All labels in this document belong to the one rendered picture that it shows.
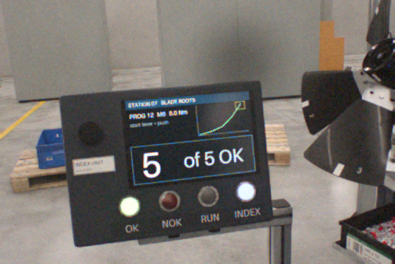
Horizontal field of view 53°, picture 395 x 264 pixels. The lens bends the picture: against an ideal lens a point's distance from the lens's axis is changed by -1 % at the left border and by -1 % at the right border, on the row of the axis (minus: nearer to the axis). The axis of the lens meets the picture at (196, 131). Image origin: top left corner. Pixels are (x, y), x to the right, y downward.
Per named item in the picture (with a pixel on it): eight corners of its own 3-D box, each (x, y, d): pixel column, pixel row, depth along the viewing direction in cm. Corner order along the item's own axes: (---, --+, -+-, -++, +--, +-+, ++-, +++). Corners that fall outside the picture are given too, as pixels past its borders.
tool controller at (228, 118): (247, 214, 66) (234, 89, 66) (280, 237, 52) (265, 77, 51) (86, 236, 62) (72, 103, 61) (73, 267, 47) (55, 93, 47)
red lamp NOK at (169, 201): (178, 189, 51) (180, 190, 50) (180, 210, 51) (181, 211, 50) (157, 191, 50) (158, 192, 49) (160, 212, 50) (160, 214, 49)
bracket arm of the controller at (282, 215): (285, 214, 64) (285, 198, 64) (292, 224, 62) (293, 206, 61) (137, 235, 60) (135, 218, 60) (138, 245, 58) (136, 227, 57)
